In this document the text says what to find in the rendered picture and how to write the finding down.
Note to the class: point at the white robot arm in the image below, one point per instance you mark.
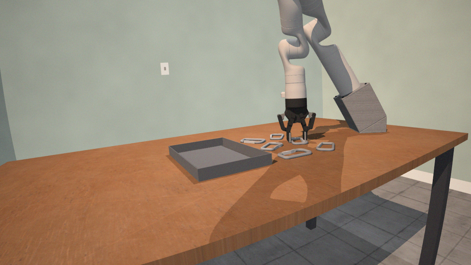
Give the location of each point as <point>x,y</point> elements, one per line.
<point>332,59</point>

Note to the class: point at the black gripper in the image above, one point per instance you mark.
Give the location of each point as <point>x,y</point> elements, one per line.
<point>296,111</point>

